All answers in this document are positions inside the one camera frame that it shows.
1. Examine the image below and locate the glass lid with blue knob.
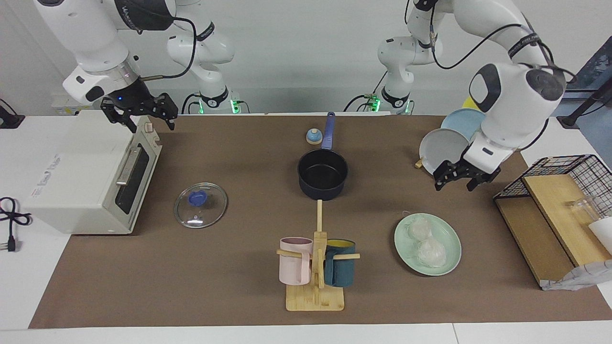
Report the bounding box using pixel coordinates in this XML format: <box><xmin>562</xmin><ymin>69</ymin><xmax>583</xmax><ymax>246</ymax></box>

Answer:
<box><xmin>174</xmin><ymin>183</ymin><xmax>228</xmax><ymax>229</ymax></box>

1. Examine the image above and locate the grey plate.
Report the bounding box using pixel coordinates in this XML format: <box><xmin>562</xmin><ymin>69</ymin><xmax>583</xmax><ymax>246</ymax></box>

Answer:
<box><xmin>419</xmin><ymin>128</ymin><xmax>473</xmax><ymax>175</ymax></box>

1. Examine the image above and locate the light blue plate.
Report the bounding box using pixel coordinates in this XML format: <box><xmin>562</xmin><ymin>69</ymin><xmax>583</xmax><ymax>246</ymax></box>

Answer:
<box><xmin>441</xmin><ymin>108</ymin><xmax>487</xmax><ymax>144</ymax></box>

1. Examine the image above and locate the light green plate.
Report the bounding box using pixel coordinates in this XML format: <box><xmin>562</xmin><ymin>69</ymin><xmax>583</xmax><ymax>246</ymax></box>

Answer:
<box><xmin>394</xmin><ymin>213</ymin><xmax>462</xmax><ymax>277</ymax></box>

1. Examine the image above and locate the brown wooden shelf board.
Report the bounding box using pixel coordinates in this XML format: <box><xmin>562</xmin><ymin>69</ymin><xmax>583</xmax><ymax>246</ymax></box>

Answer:
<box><xmin>495</xmin><ymin>197</ymin><xmax>575</xmax><ymax>287</ymax></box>

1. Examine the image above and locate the cream toaster oven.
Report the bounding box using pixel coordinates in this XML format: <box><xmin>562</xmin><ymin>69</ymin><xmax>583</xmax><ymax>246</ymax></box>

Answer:
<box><xmin>22</xmin><ymin>110</ymin><xmax>163</xmax><ymax>236</ymax></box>

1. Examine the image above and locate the light wooden shelf board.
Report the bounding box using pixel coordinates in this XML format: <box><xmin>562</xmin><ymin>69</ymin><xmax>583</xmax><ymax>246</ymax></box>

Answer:
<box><xmin>522</xmin><ymin>174</ymin><xmax>612</xmax><ymax>267</ymax></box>

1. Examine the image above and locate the clear glass cup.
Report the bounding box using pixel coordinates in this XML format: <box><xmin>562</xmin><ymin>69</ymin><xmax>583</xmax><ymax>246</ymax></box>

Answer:
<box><xmin>567</xmin><ymin>197</ymin><xmax>599</xmax><ymax>223</ymax></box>

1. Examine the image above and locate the black background device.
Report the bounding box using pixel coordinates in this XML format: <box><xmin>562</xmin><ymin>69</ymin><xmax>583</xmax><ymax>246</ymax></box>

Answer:
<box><xmin>0</xmin><ymin>99</ymin><xmax>25</xmax><ymax>129</ymax></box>

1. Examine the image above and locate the black stand leg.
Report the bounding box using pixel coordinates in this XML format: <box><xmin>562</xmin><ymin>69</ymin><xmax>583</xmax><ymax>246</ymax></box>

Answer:
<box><xmin>557</xmin><ymin>79</ymin><xmax>612</xmax><ymax>128</ymax></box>

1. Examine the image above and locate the dark teal mug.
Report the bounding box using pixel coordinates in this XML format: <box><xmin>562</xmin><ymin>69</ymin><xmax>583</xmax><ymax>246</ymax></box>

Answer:
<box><xmin>324</xmin><ymin>239</ymin><xmax>357</xmax><ymax>288</ymax></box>

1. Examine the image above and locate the white cup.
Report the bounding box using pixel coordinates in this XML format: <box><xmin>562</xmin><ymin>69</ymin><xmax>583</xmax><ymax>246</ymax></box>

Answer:
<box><xmin>588</xmin><ymin>217</ymin><xmax>612</xmax><ymax>255</ymax></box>

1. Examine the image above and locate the white marbled panel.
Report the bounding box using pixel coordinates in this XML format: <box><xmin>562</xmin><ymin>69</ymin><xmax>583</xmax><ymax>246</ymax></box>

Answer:
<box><xmin>540</xmin><ymin>260</ymin><xmax>612</xmax><ymax>291</ymax></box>

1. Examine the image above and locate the brown table mat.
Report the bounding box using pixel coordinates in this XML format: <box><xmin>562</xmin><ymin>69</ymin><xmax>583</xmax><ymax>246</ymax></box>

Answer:
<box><xmin>29</xmin><ymin>115</ymin><xmax>612</xmax><ymax>329</ymax></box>

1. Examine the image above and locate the pink mug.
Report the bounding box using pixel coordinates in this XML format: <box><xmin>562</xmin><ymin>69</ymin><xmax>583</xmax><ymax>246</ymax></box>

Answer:
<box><xmin>279</xmin><ymin>237</ymin><xmax>314</xmax><ymax>286</ymax></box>

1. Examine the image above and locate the wooden mug tree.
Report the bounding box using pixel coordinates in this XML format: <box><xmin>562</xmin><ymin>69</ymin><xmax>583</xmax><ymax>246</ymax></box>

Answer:
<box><xmin>276</xmin><ymin>200</ymin><xmax>361</xmax><ymax>312</ymax></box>

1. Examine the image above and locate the black base cable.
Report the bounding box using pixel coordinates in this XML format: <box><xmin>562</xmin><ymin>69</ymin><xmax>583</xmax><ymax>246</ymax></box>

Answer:
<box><xmin>344</xmin><ymin>71</ymin><xmax>386</xmax><ymax>113</ymax></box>
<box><xmin>182</xmin><ymin>93</ymin><xmax>203</xmax><ymax>116</ymax></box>

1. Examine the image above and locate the white wall socket box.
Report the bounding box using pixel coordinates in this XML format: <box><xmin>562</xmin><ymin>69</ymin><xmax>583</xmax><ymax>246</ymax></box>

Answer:
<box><xmin>50</xmin><ymin>93</ymin><xmax>96</xmax><ymax>116</ymax></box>

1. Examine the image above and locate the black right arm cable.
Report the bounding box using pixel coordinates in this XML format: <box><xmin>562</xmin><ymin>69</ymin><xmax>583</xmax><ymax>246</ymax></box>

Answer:
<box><xmin>141</xmin><ymin>16</ymin><xmax>199</xmax><ymax>82</ymax></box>

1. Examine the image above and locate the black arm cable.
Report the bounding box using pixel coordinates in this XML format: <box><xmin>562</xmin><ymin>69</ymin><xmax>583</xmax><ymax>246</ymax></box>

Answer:
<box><xmin>404</xmin><ymin>0</ymin><xmax>578</xmax><ymax>86</ymax></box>
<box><xmin>141</xmin><ymin>16</ymin><xmax>199</xmax><ymax>82</ymax></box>

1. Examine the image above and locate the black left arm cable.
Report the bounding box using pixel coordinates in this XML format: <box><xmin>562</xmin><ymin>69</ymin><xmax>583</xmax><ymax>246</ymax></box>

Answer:
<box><xmin>404</xmin><ymin>0</ymin><xmax>578</xmax><ymax>86</ymax></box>

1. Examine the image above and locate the dark pot with blue handle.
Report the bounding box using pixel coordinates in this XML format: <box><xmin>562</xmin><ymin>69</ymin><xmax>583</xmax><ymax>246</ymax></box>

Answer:
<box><xmin>297</xmin><ymin>112</ymin><xmax>349</xmax><ymax>201</ymax></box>

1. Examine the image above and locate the black wire mesh rack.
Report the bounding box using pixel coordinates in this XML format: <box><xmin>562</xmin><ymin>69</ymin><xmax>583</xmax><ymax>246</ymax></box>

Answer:
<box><xmin>493</xmin><ymin>154</ymin><xmax>612</xmax><ymax>230</ymax></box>

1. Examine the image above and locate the black power cord with plug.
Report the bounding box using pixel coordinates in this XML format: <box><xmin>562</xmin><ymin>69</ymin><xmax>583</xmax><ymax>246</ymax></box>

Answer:
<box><xmin>0</xmin><ymin>197</ymin><xmax>32</xmax><ymax>253</ymax></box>

